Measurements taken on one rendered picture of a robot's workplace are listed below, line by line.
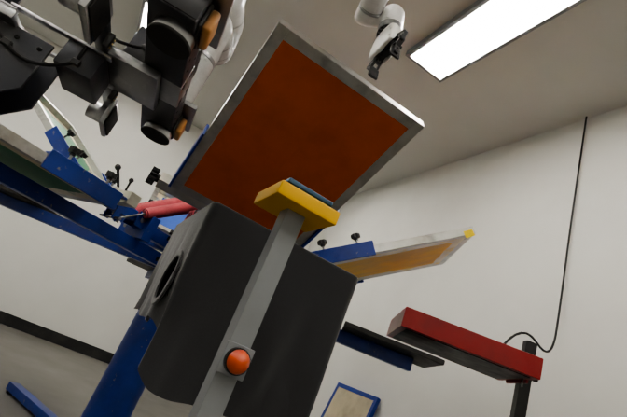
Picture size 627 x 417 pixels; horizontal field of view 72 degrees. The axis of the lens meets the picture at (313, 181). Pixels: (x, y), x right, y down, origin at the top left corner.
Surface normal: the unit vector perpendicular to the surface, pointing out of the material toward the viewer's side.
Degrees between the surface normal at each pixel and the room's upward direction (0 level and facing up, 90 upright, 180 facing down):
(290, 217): 90
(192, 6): 90
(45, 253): 90
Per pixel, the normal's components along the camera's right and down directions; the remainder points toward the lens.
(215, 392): 0.46, -0.20
